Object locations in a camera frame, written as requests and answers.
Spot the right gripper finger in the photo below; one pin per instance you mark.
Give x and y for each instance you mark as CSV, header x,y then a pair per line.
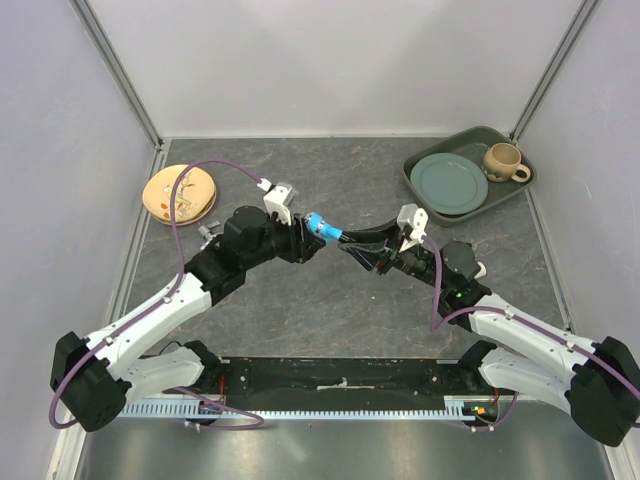
x,y
372,257
376,234

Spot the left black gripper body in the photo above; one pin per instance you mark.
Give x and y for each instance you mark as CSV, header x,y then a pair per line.
x,y
279,239

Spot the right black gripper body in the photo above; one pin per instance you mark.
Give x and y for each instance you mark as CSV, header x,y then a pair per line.
x,y
413,261

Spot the blue water faucet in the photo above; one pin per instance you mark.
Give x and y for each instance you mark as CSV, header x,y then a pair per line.
x,y
319,227

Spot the white pvc elbow right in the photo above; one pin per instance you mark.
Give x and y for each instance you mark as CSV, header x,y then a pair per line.
x,y
482,271

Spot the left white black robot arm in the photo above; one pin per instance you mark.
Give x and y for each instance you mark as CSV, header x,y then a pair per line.
x,y
95,376

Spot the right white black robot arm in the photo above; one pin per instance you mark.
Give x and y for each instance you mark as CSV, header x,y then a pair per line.
x,y
595,382

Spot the teal round plate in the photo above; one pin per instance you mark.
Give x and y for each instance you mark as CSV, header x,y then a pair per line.
x,y
449,184

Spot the silver metal faucet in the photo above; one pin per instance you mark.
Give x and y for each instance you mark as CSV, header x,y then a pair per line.
x,y
209,232

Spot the orange bird pattern plate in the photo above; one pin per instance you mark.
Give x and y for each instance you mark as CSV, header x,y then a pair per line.
x,y
193,196

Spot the dark green rectangular tray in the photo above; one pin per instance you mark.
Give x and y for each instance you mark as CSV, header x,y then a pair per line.
x,y
471,144

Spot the beige ceramic mug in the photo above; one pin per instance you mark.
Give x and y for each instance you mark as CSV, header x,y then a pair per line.
x,y
503,162

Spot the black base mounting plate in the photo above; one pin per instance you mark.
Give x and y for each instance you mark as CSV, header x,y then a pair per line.
x,y
281,384

